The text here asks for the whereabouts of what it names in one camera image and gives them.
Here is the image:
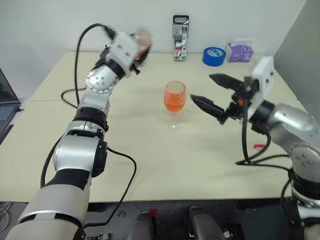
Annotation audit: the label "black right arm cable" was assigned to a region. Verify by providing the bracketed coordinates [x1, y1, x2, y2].
[235, 98, 295, 208]

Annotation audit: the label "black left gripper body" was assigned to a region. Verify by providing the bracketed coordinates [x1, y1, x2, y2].
[129, 53, 145, 76]

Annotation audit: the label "blue tape roll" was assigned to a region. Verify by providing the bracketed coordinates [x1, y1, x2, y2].
[201, 46, 227, 67]

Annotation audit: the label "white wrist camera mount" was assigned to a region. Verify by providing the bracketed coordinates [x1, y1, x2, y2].
[109, 31, 141, 76]
[248, 56, 276, 113]

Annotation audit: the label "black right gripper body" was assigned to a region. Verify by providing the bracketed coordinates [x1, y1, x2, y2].
[218, 76, 261, 125]

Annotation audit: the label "dark laptop computer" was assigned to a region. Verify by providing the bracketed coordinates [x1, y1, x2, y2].
[0, 67, 21, 145]

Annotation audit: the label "clear wine glass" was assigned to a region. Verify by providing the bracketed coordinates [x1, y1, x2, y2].
[163, 80, 187, 130]

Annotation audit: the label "white floor cables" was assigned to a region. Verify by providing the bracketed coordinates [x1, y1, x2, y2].
[0, 201, 12, 232]

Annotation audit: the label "marker pen set case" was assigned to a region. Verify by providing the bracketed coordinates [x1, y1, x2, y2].
[172, 14, 190, 62]

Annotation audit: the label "purple tissue box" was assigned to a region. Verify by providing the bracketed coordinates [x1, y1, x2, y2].
[224, 38, 255, 63]

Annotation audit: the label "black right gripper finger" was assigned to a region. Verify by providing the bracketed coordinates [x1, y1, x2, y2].
[208, 72, 245, 92]
[190, 94, 225, 123]

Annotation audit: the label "dark rounded shape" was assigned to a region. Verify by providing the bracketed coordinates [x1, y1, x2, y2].
[184, 206, 223, 240]
[127, 212, 154, 240]

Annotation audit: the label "grey partition panel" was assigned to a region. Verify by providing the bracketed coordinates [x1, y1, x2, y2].
[273, 0, 320, 101]

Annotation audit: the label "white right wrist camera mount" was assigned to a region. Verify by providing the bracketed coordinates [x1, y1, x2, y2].
[248, 56, 276, 113]

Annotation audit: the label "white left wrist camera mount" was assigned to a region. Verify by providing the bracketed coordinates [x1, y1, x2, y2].
[109, 31, 141, 76]

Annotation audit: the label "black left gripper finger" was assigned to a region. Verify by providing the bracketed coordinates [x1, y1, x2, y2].
[138, 43, 153, 62]

